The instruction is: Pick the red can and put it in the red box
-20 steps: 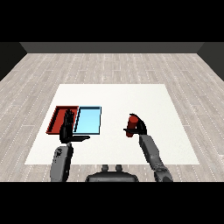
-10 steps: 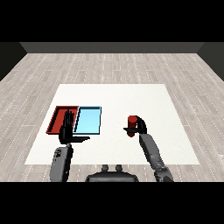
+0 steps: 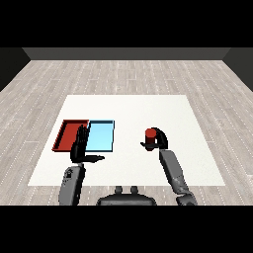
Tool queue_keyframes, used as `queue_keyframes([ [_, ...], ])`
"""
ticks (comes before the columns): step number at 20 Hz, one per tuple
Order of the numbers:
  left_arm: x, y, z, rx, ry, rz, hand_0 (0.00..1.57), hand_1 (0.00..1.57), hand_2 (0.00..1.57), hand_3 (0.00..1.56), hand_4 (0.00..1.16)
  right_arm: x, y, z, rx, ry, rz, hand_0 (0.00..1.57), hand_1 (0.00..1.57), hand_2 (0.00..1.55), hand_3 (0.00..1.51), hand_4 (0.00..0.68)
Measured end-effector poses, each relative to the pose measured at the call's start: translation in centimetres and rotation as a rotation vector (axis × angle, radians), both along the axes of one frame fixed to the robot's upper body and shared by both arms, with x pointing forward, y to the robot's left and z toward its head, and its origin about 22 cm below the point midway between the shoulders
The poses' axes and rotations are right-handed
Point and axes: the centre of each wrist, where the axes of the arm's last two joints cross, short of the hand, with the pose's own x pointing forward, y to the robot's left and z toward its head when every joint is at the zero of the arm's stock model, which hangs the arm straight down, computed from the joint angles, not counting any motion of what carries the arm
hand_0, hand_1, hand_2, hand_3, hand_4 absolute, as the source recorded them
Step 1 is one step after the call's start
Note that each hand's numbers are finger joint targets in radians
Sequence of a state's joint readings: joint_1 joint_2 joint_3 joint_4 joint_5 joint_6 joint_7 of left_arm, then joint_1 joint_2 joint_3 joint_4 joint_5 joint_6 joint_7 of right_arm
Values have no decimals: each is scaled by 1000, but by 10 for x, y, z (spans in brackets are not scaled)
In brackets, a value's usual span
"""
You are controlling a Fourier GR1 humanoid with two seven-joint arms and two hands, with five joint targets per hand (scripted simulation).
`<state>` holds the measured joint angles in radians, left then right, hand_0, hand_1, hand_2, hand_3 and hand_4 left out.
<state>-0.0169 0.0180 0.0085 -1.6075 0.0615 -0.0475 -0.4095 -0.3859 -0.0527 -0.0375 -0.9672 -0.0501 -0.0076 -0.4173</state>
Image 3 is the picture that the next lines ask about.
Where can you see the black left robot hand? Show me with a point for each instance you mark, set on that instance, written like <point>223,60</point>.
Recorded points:
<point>79,148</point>

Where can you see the dark grey robot body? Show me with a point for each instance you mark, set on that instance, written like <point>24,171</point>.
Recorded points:
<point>126,198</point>

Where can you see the small red can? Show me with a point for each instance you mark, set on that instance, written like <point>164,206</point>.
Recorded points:
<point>150,135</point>

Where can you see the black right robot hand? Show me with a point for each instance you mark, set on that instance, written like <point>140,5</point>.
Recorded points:
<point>160,140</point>

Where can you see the red shallow open box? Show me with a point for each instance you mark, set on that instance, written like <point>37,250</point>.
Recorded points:
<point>68,135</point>

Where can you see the light blue shallow open box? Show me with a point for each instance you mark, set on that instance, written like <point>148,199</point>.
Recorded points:
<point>100,135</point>

